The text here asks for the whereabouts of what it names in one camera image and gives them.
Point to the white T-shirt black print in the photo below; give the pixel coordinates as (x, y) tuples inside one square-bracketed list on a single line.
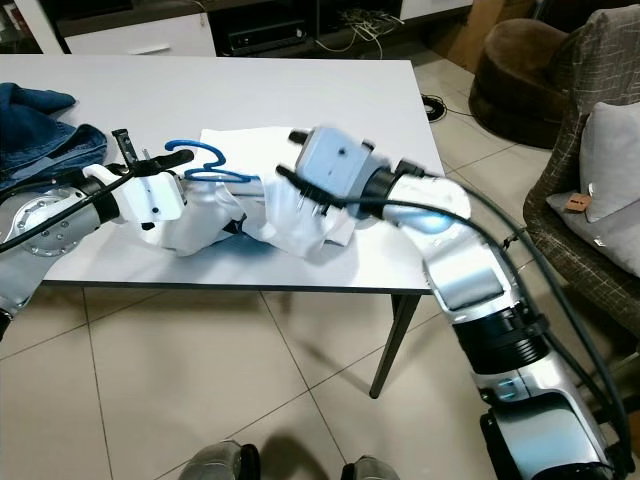
[(260, 225)]

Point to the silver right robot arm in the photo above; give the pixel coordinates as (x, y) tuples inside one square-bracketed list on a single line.
[(470, 270)]

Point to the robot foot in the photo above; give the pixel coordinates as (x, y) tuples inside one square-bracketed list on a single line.
[(372, 470), (225, 462)]

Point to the brown checked armchair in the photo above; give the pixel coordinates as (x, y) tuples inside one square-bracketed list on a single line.
[(610, 60)]

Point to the brown round pouf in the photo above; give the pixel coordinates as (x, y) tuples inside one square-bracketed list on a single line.
[(520, 85)]

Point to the small brown tag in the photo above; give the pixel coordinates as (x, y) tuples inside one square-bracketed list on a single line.
[(578, 204)]

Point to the blue denim jeans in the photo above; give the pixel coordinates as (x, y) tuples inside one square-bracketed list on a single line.
[(40, 130)]

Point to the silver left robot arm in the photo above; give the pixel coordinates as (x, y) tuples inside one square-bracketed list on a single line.
[(50, 265)]

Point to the white glass display cabinet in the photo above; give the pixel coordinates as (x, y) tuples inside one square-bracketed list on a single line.
[(40, 25)]

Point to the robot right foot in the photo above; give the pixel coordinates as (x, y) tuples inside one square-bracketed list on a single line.
[(372, 470)]

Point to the wide white cabinet drawer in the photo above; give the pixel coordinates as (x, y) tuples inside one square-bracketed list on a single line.
[(130, 35)]

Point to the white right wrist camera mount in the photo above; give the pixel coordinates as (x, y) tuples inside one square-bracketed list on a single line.
[(335, 165)]

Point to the black media player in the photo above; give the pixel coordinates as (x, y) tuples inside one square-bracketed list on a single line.
[(265, 40)]

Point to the grey pillow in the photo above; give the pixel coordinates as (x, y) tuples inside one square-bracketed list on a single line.
[(610, 170)]

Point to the small white cabinet drawer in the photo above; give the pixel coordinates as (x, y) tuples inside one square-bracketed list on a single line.
[(435, 8)]

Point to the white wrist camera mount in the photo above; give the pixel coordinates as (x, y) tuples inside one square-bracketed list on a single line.
[(335, 165), (160, 195)]

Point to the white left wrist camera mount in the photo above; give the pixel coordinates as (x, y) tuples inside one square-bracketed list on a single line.
[(160, 195)]

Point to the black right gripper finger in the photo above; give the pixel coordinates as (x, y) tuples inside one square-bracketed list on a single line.
[(301, 139), (300, 184)]

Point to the black metal table frame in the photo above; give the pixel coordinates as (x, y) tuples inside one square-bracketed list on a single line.
[(393, 347)]

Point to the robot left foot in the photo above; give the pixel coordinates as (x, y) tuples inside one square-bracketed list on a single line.
[(225, 462)]

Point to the blue plastic hanger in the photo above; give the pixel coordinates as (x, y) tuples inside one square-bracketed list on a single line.
[(205, 178)]

